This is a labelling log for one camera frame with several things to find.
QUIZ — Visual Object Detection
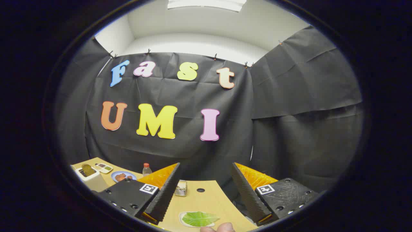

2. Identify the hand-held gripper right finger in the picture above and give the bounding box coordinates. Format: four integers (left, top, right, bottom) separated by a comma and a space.
230, 162, 320, 226

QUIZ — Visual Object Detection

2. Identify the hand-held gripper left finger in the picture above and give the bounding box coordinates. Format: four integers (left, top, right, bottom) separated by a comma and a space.
96, 163, 181, 225

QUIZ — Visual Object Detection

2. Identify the green lettuce leaf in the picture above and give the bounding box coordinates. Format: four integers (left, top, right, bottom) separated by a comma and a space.
182, 212, 220, 227

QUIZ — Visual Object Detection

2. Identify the brown bread slice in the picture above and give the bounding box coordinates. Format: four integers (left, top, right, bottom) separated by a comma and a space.
81, 164, 96, 177

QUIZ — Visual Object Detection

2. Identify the pale green round plate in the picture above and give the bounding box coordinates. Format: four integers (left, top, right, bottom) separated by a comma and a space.
179, 211, 221, 228

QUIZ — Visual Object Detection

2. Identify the blue round plate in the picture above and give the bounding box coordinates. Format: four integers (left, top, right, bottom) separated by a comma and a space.
111, 171, 137, 183

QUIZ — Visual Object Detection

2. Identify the white divided condiment tray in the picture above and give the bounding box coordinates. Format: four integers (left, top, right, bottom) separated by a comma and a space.
94, 163, 113, 174

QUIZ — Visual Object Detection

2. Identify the white toaster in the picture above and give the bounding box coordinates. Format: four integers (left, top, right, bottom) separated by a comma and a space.
75, 166, 110, 193

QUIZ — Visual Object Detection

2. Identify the white ceiling light panel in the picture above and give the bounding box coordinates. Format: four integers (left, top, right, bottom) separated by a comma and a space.
167, 0, 247, 13

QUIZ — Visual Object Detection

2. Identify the metal wire cutlery holder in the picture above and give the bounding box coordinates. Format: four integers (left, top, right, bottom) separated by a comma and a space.
174, 180, 188, 197

